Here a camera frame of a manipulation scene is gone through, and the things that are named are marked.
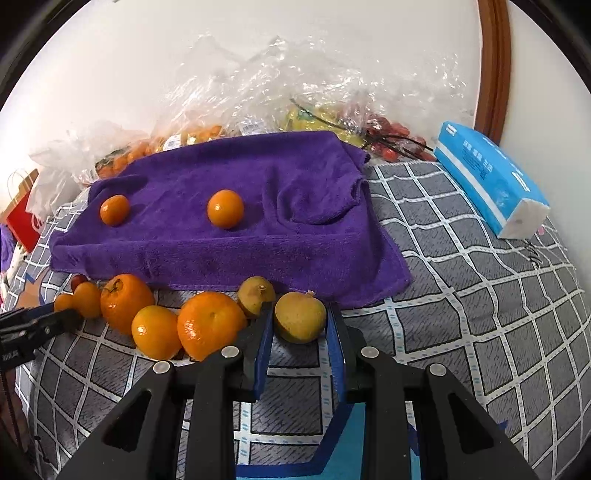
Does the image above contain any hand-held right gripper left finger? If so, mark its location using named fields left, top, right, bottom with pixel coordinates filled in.
left=55, top=302, right=275, bottom=480

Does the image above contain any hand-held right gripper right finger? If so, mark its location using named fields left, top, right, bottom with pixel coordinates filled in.
left=325, top=305, right=539, bottom=480

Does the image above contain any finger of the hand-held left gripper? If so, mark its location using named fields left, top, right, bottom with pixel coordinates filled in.
left=0, top=309, right=81, bottom=343
left=0, top=305, right=56, bottom=324

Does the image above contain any small orange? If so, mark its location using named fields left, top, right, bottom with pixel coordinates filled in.
left=73, top=281, right=103, bottom=319
left=100, top=194, right=130, bottom=227

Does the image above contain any yellow-brown fruit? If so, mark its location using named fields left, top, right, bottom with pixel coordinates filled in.
left=237, top=276, right=278, bottom=319
left=274, top=291, right=328, bottom=344

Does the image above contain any large deep orange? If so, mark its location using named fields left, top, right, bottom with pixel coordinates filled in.
left=177, top=292, right=249, bottom=362

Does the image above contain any orange with leafy stem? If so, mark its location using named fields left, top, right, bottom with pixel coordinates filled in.
left=100, top=274, right=156, bottom=335

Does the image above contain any yellowish orange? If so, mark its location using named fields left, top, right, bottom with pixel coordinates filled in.
left=131, top=305, right=183, bottom=360

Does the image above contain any white spotted cloth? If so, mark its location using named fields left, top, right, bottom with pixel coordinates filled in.
left=7, top=244, right=31, bottom=282

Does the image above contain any red paper bag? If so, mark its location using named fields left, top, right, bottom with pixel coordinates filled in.
left=0, top=168, right=44, bottom=252

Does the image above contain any purple towel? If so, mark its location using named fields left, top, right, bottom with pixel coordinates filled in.
left=48, top=130, right=414, bottom=309

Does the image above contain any white plastic bag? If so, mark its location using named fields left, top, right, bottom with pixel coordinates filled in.
left=28, top=138, right=90, bottom=220

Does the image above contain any round orange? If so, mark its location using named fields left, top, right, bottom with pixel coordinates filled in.
left=206, top=189, right=245, bottom=229

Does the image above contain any clear bag of small oranges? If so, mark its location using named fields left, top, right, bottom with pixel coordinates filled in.
left=30, top=121, right=158, bottom=185

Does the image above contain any blue tissue pack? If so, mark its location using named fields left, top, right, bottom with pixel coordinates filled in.
left=434, top=121, right=551, bottom=240

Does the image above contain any clear bag of bananas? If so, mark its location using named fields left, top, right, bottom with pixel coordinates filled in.
left=272, top=37, right=375, bottom=144

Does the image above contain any black cord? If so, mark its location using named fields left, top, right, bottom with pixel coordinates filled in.
left=290, top=98, right=437, bottom=160

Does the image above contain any wooden door frame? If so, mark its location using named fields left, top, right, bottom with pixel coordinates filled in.
left=475, top=0, right=512, bottom=144

